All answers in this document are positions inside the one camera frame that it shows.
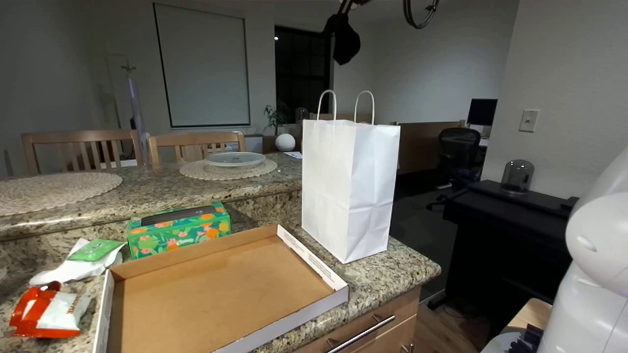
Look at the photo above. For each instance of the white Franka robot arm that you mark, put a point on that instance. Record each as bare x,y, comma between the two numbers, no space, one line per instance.
589,286

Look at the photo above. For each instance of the small green houseplant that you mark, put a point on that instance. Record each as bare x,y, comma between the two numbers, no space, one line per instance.
271,118

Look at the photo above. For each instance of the white round vase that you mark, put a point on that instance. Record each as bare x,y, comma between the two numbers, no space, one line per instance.
284,141

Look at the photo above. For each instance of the white projection screen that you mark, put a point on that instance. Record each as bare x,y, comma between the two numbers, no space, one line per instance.
202,65

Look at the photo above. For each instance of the dark computer monitor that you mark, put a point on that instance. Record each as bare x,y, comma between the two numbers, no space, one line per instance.
483,112

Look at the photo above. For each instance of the black office chair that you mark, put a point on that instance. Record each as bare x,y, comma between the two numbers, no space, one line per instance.
457,147

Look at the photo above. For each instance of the clear glass plate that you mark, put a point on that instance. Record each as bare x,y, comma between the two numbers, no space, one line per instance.
233,159

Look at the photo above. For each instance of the wooden dining chair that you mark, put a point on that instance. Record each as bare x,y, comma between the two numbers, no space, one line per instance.
78,135
196,137

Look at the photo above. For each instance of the round woven placemat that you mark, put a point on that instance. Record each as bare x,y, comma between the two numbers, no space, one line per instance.
196,171
51,192

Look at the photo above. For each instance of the grey glass jar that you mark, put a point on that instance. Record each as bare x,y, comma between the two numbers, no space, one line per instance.
518,174

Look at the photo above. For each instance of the green floral tissue box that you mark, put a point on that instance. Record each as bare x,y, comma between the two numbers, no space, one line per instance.
177,231

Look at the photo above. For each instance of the black desk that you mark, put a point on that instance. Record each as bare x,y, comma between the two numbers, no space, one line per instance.
502,241

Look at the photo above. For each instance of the wooden base cabinet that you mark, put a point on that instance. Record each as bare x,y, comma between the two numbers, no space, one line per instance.
398,306

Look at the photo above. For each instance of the flat cardboard box tray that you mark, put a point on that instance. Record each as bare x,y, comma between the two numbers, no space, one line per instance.
216,300

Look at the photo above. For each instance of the light wooden board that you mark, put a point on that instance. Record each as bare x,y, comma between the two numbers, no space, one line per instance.
530,312

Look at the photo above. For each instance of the white wipes packet green label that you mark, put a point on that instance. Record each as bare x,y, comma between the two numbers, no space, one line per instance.
65,267

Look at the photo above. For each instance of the orange and white packet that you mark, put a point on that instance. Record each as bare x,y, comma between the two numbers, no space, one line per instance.
39,314

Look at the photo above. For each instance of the white light switch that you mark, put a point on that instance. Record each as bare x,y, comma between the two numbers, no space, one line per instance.
528,120

